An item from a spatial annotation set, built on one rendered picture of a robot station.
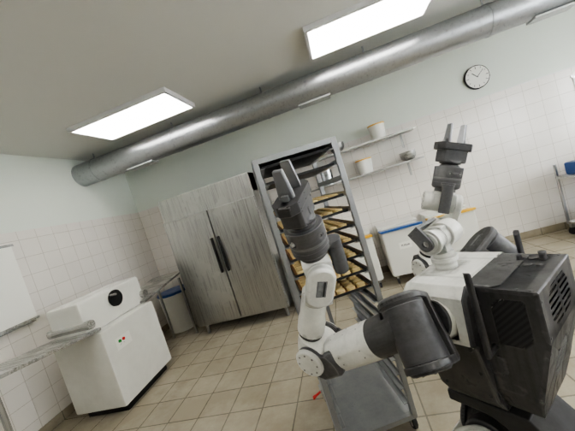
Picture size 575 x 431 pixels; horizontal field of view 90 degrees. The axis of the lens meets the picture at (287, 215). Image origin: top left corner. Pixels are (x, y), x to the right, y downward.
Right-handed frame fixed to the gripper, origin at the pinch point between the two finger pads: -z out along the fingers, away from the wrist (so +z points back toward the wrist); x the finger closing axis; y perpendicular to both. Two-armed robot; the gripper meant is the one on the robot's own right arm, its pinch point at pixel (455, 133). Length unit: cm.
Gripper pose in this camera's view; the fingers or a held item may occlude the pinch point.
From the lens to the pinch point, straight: 114.0
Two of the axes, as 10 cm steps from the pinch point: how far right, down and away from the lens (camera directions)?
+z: -1.0, 9.8, 1.7
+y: -0.8, -1.7, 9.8
